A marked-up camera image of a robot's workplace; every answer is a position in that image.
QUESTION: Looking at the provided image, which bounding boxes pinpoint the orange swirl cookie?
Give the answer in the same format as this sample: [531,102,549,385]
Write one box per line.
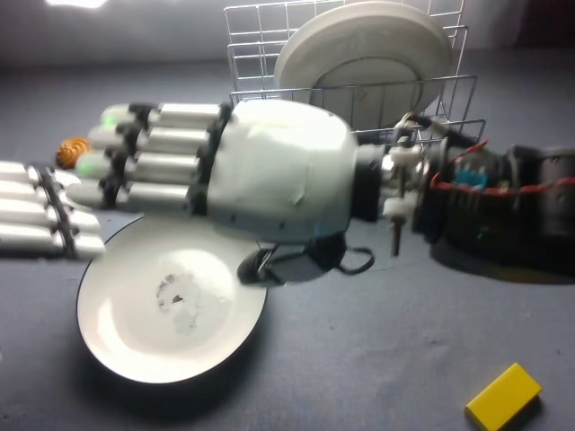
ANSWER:
[56,136,91,171]

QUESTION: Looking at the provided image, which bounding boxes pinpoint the white plate with dark rim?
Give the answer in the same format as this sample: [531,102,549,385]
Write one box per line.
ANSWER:
[75,214,270,386]

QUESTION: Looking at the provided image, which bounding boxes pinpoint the silver wire plate rack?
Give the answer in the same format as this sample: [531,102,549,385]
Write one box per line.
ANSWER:
[223,0,487,150]

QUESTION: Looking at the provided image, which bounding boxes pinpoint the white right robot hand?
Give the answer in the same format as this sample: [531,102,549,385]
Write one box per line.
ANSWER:
[66,99,361,287]

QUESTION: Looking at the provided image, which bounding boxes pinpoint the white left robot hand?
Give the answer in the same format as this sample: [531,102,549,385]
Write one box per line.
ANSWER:
[0,161,108,262]

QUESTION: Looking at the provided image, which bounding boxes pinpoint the yellow rectangular block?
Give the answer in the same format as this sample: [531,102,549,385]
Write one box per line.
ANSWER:
[464,362,544,431]

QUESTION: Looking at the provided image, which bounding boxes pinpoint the white plate with small smudge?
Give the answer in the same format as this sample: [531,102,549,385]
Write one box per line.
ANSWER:
[273,2,454,132]

